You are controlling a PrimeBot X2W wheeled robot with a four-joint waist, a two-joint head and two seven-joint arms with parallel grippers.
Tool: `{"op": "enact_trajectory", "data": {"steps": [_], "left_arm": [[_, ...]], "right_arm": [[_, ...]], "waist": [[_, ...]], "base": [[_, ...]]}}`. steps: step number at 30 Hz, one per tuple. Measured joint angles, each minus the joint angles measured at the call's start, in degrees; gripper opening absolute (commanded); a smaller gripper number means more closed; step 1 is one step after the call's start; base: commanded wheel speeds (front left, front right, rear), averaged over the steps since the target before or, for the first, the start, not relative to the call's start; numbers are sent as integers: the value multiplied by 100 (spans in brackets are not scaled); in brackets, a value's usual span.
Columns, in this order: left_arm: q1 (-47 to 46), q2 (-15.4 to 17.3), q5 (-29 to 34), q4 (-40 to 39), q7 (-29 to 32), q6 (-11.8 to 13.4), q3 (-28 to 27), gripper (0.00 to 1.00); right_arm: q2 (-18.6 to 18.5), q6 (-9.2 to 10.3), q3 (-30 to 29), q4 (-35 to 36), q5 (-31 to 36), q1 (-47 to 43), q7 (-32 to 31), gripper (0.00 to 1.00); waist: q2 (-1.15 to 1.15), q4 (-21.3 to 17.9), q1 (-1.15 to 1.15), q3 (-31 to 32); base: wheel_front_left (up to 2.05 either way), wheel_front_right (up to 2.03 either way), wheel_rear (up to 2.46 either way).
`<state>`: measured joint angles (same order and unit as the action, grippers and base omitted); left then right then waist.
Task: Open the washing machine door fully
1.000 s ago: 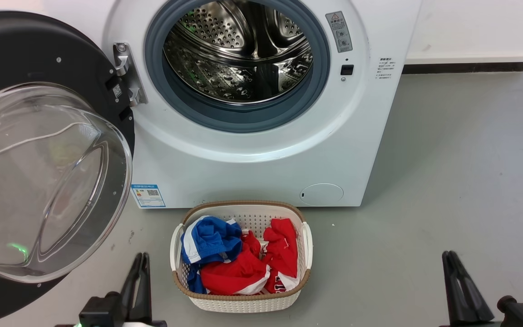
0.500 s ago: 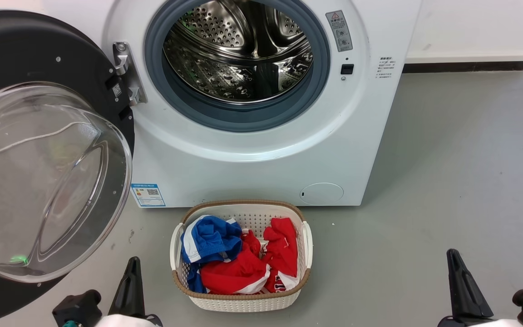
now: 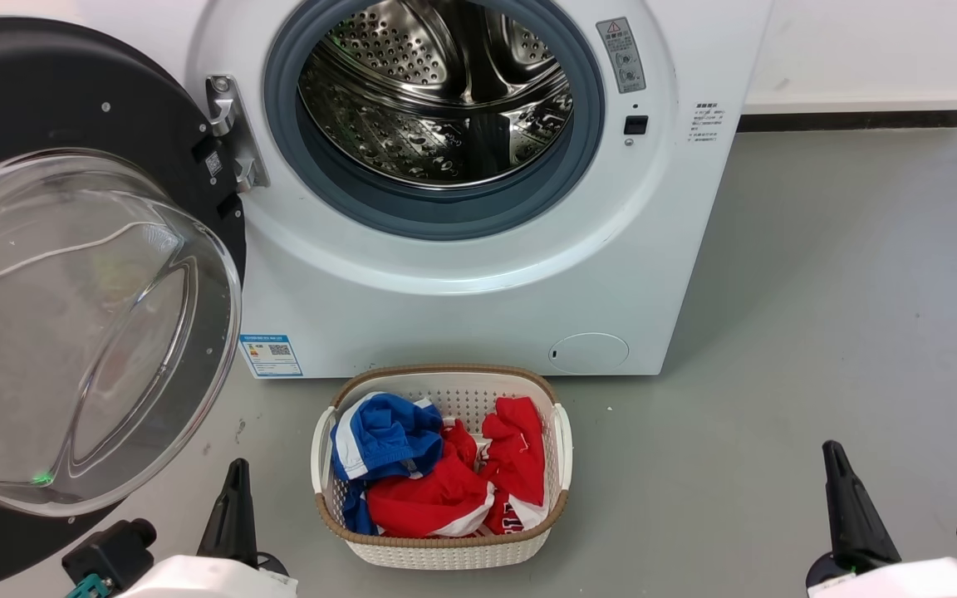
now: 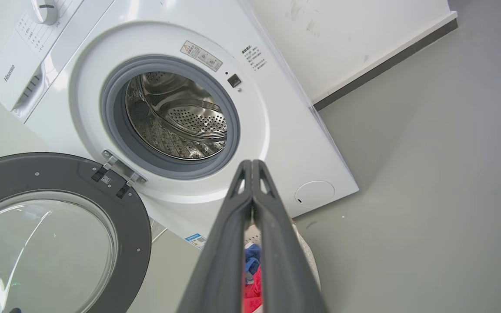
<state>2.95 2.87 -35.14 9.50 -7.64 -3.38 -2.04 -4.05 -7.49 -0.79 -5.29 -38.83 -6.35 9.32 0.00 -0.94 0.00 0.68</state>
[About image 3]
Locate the black wall baseboard strip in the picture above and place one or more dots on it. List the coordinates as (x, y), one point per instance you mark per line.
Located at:
(852, 121)

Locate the round white filter cover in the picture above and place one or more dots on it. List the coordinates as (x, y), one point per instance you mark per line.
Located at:
(589, 353)

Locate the white left wrist housing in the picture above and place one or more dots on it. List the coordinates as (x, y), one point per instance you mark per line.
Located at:
(204, 580)

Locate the blue white garment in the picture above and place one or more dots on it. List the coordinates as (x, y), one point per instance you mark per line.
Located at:
(383, 436)

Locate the white front-load washing machine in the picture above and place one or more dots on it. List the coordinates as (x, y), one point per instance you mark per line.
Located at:
(445, 324)

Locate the black left wrist block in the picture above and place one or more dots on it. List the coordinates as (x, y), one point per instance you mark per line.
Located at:
(109, 552)

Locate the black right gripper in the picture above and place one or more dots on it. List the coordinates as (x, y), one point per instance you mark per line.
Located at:
(822, 571)

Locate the white woven laundry basket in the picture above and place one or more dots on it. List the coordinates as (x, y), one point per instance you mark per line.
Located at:
(445, 554)

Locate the plain red garment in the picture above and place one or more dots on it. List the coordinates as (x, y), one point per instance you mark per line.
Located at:
(518, 453)

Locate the red garment white trim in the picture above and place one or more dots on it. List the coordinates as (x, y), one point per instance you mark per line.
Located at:
(429, 502)

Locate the white wrist housing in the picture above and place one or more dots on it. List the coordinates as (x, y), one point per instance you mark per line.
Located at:
(910, 581)
(204, 580)

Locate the steel perforated washer drum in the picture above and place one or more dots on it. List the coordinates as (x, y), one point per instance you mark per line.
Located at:
(412, 100)

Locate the small printed text sticker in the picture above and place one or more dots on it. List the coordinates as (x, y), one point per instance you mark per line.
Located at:
(708, 123)

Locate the black door latch socket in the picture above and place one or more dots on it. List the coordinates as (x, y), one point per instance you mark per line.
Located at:
(635, 124)

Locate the blue energy label sticker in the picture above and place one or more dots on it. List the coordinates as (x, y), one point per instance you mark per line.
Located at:
(272, 357)

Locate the white right wrist housing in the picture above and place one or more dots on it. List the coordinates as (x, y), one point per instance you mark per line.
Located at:
(910, 581)

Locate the black round glass washer door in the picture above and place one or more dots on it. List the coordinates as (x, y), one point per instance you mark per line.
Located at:
(30, 83)

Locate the grey warning label sticker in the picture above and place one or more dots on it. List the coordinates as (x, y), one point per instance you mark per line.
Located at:
(621, 54)

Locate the white wall ledge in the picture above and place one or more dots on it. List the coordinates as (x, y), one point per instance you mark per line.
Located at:
(861, 101)

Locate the silver metal door hinge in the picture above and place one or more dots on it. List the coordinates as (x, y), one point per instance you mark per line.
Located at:
(238, 133)

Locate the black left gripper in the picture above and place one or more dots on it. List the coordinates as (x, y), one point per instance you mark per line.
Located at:
(272, 565)

